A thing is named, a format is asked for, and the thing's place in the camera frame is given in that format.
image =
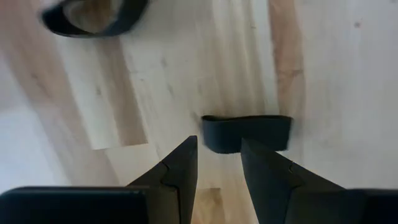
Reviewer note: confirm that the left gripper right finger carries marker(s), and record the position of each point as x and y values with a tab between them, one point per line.
267	180

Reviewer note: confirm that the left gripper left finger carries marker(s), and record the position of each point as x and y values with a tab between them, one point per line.
180	174

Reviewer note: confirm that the black elastic band loop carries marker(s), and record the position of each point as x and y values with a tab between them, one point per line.
224	133
130	23

